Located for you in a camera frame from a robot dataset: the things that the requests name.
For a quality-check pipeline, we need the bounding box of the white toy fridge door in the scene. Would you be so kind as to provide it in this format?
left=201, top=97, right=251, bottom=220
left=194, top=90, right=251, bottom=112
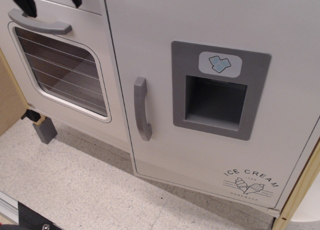
left=106, top=0, right=320, bottom=215

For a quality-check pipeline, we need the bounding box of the grey fridge door handle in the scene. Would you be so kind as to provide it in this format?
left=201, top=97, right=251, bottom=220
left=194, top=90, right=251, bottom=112
left=134, top=77, right=152, bottom=141

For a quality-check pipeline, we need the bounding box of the grey oven door handle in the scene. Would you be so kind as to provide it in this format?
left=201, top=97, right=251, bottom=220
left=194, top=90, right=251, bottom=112
left=8, top=8, right=72, bottom=35

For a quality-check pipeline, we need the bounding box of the grey ice dispenser panel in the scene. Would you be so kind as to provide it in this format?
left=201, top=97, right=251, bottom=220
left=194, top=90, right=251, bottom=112
left=171, top=41, right=272, bottom=141

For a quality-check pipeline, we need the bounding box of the light wooden side post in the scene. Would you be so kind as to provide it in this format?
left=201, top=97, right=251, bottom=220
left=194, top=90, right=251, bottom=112
left=272, top=140, right=320, bottom=230

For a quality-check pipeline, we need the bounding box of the white toy oven door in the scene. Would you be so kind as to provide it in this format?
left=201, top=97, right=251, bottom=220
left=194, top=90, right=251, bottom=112
left=0, top=0, right=131, bottom=152

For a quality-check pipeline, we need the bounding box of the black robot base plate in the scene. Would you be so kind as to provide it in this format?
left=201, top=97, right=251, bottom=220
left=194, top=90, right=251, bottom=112
left=0, top=201, right=73, bottom=230

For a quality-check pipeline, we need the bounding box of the grey kitchen leg foot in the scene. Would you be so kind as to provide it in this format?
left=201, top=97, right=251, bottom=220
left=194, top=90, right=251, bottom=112
left=33, top=118, right=58, bottom=144

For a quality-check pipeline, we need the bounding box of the light wooden left panel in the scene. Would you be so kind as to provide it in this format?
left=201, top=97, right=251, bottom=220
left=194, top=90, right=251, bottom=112
left=0, top=50, right=27, bottom=135

